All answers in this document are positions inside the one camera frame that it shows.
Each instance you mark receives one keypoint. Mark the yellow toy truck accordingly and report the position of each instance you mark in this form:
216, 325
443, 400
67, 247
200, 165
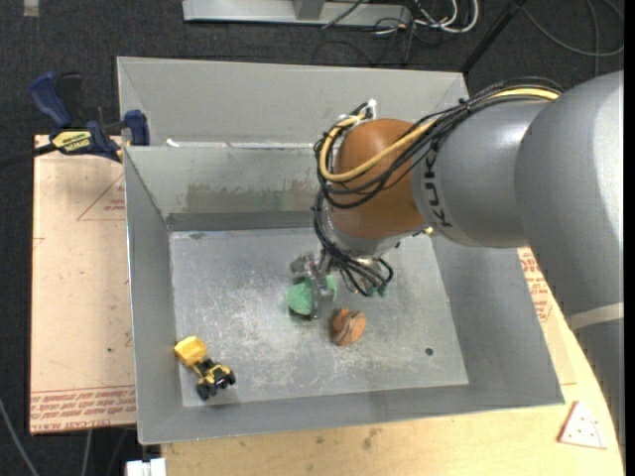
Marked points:
203, 362

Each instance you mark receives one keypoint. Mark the grey metal bin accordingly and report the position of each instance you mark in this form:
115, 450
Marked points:
248, 102

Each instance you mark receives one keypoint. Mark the brown cardboard board red print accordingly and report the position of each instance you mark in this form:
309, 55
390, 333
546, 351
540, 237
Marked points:
79, 275

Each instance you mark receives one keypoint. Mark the green soft round object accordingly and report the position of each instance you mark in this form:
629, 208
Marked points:
299, 299

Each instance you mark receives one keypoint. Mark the white triangular sanding pad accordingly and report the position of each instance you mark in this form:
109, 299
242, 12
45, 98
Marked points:
581, 427

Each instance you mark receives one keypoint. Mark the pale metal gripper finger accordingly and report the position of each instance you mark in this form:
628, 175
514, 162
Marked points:
322, 298

